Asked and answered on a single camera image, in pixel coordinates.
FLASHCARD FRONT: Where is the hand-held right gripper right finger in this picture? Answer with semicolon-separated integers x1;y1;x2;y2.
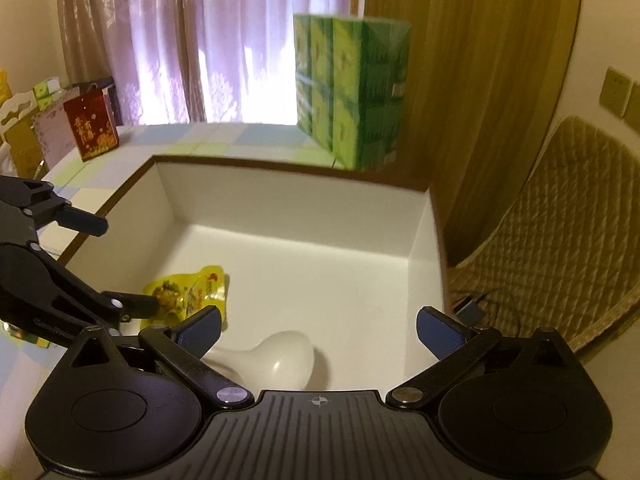
387;305;575;406

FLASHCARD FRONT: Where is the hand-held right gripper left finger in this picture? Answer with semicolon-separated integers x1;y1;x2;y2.
69;305;253;407

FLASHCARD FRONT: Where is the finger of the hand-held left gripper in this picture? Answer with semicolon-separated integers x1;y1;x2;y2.
0;244;160;349
0;175;109;246

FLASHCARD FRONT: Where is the yellow green snack packet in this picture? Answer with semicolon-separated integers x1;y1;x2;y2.
143;266;231;332

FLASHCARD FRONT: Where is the white plastic spoon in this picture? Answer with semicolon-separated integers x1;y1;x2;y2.
204;329;317;391

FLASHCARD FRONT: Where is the brown cardboard box white inside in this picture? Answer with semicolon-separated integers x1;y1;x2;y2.
37;155;453;393

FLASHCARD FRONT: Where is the dark plug adapter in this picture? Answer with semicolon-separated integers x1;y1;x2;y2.
452;296;486;327

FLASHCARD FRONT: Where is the pale pink gift bag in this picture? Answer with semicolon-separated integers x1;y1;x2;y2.
32;107;81;168

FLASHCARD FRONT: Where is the yellow cardboard box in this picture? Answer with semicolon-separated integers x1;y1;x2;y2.
4;120;45;177

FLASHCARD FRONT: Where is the red gift box gold print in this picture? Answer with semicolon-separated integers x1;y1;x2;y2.
62;85;121;162

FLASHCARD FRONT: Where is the small green box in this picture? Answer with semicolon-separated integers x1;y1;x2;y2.
32;77;66;111

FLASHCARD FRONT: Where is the woven chair back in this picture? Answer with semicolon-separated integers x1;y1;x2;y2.
445;115;640;361

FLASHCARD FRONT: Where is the purple sheer curtain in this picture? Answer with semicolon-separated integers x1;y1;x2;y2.
55;0;368;126

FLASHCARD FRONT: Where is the olive curtain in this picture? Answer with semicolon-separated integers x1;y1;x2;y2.
362;0;586;267

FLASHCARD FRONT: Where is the green tissue multipack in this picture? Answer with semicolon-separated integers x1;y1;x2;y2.
292;12;413;171

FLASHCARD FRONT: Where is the beige wall switch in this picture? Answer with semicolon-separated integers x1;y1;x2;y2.
599;66;633;118

